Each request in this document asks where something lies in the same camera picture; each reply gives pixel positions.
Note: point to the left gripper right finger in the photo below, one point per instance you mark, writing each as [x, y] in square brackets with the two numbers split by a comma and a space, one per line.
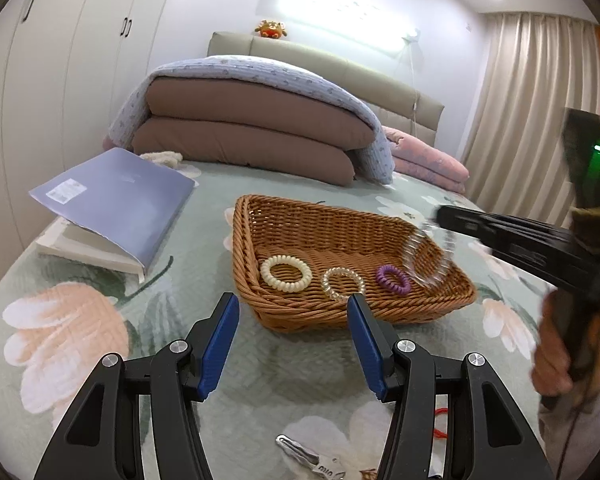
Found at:
[488, 436]

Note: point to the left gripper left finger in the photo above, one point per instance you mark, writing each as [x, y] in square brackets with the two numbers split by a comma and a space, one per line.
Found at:
[99, 436]

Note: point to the silver key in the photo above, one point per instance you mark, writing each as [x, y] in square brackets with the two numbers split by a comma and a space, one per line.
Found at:
[322, 466]

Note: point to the pink right sleeve forearm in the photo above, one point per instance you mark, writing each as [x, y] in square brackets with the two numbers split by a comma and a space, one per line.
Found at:
[571, 436]

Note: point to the person's right hand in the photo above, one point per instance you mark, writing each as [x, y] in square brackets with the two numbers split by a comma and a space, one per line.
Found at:
[551, 360]

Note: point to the pink folded blanket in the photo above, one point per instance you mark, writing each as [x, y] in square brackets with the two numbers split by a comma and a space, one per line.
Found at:
[415, 158]

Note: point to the beige curtain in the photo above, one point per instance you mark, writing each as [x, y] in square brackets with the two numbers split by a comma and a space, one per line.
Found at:
[538, 66]

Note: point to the blue patterned blanket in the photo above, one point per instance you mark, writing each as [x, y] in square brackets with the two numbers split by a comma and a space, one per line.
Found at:
[375, 161]

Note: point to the blue-grey book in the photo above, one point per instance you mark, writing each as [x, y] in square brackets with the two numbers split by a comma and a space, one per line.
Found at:
[121, 198]

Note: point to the beige bed headboard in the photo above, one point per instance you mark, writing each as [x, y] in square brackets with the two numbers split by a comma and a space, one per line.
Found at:
[395, 103]

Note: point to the brown wicker basket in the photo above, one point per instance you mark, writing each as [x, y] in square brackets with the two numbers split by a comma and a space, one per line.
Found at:
[326, 237]

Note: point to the brown folded duvet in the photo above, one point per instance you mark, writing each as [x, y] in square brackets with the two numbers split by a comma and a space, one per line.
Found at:
[253, 125]

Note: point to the white wardrobe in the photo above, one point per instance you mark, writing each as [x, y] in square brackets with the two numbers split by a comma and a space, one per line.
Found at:
[66, 67]

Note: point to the orange plush toy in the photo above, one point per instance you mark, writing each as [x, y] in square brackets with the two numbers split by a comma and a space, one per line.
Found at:
[271, 29]

